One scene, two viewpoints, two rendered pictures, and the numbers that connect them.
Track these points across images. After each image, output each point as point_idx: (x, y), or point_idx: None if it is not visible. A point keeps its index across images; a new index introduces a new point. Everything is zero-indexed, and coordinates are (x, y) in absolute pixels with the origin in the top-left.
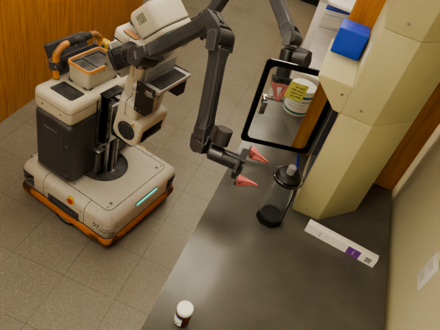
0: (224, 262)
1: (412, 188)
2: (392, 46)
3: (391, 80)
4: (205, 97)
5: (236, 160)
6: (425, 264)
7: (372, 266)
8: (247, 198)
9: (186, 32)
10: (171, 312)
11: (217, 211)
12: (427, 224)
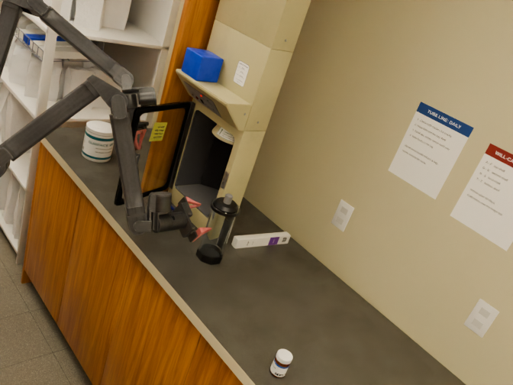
0: (237, 311)
1: (253, 173)
2: (276, 60)
3: (276, 88)
4: (128, 171)
5: (185, 217)
6: (333, 212)
7: (287, 242)
8: (177, 253)
9: (69, 109)
10: (266, 373)
11: (179, 279)
12: (307, 188)
